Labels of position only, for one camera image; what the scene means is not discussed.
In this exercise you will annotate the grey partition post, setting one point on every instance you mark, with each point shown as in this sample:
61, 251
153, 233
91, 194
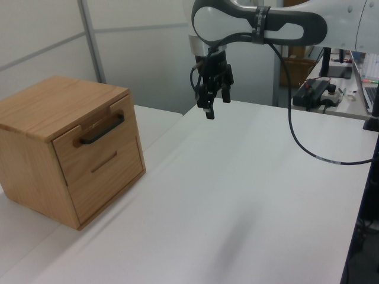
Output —
94, 44

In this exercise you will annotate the brown cardboard box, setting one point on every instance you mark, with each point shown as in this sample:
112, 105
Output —
300, 71

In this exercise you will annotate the wooden two-drawer cabinet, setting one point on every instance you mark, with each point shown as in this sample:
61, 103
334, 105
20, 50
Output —
29, 103

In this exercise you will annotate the wooden drawer with slot pull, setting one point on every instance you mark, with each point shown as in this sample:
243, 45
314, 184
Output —
109, 189

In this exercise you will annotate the silver laptop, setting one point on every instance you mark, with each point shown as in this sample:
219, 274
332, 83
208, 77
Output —
368, 94

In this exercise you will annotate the white partition end post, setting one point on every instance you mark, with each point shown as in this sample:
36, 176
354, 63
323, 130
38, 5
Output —
276, 74

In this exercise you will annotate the black power supply box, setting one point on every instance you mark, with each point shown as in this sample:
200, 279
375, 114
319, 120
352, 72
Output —
308, 91

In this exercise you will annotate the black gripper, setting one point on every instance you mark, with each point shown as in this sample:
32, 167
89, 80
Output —
214, 68

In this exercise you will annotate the black monitor stand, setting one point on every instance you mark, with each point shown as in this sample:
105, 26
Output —
337, 72

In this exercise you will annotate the white emergency stop button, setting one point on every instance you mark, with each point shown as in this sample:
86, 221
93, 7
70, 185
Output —
333, 96

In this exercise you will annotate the thin black stand pole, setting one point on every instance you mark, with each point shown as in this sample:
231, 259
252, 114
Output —
341, 56

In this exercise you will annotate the black metal pole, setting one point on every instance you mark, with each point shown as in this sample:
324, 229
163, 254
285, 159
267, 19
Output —
373, 121

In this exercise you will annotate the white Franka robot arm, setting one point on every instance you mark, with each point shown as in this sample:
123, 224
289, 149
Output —
340, 23

